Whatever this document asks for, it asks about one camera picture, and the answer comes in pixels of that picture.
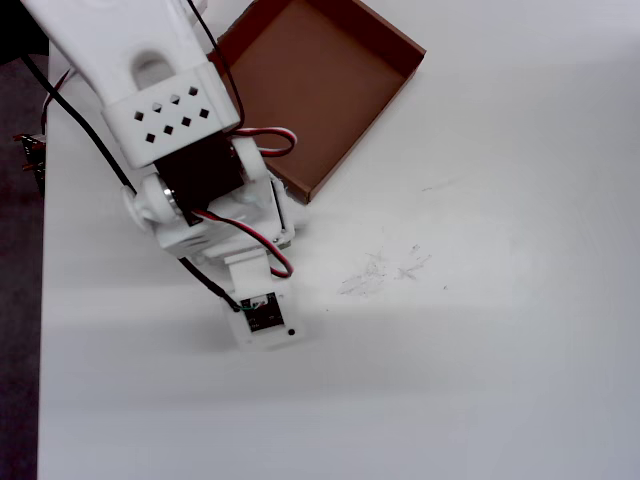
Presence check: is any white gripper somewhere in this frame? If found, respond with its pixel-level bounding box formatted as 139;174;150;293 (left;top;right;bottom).
155;172;309;265

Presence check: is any brown cardboard box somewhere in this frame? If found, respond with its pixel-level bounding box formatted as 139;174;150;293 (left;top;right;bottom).
207;0;427;205

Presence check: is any small circuit board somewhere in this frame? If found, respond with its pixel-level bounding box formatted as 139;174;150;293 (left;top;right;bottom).
12;130;47;194

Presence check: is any red white servo cable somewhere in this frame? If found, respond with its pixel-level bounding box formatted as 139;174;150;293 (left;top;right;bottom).
191;208;295;279
187;0;300;157
40;68;72;129

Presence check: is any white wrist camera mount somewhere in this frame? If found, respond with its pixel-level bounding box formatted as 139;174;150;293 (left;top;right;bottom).
219;251;305;353

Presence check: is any black camera cable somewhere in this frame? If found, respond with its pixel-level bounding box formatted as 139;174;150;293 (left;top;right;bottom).
18;53;244;314

